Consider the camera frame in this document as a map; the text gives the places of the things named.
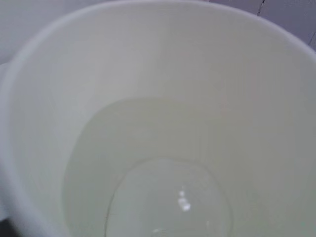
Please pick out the white paper cup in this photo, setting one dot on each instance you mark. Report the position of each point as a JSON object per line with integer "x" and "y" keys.
{"x": 160, "y": 118}

